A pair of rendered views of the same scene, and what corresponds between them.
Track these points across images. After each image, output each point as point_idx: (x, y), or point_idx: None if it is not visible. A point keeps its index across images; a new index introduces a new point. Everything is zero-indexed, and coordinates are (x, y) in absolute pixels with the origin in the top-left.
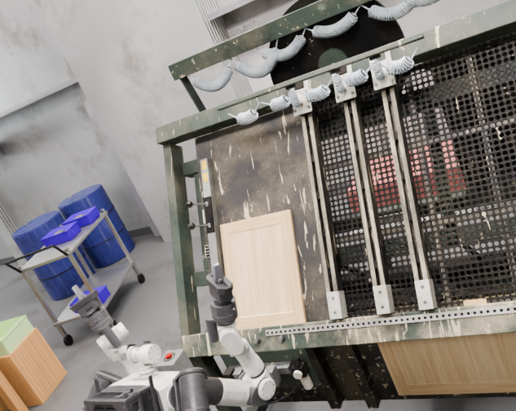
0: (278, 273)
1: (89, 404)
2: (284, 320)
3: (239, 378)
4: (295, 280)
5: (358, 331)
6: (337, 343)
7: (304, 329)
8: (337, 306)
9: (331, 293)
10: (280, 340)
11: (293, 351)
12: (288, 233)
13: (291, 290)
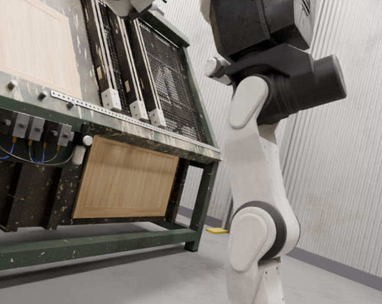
0: (57, 53)
1: None
2: (63, 93)
3: (215, 59)
4: (73, 68)
5: (128, 124)
6: (115, 127)
7: (90, 105)
8: (117, 100)
9: (113, 90)
10: (74, 104)
11: (78, 120)
12: (67, 32)
13: (70, 73)
